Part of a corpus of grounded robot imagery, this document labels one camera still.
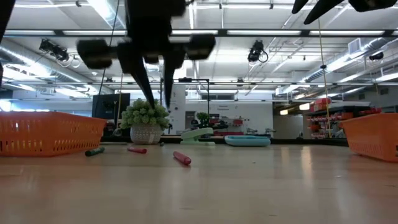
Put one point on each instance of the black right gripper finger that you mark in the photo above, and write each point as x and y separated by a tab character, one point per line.
301	5
323	9

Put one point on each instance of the white pillar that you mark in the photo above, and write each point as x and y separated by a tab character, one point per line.
178	105

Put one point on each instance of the black table frame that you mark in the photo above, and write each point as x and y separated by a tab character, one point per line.
289	141

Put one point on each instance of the orange perforated plastic bin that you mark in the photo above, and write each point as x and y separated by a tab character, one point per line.
46	133
373	137

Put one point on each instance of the mint green stapler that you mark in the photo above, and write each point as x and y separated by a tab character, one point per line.
196	135

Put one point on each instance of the green succulent in white pot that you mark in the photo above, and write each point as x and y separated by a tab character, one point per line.
145	118

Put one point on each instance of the dark green crayon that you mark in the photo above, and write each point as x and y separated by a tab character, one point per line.
94	152

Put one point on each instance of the shelf with orange boxes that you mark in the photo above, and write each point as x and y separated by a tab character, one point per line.
323	118

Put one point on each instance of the workbench with red bins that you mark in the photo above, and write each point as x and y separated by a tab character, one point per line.
237	122

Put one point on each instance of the black ceiling-mounted device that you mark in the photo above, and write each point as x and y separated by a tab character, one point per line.
54	49

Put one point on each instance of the small black ceiling lamp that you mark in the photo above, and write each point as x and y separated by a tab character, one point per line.
376	56

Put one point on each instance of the silver ventilation duct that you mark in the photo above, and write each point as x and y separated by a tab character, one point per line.
385	43
28	62
107	7

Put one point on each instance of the blue calculator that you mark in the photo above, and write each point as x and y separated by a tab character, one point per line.
247	140

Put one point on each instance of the black overhead light bar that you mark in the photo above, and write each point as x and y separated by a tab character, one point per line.
264	32

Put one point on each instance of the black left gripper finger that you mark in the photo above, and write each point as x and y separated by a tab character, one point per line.
169	81
143	81

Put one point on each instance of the black background monitor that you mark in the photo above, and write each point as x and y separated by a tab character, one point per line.
110	105

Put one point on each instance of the black metal background frame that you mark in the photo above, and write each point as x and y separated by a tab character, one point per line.
199	80

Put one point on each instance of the white air vent box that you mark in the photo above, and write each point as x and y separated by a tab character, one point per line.
355	46

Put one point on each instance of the green leafy background plant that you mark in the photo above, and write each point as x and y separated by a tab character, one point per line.
203	118

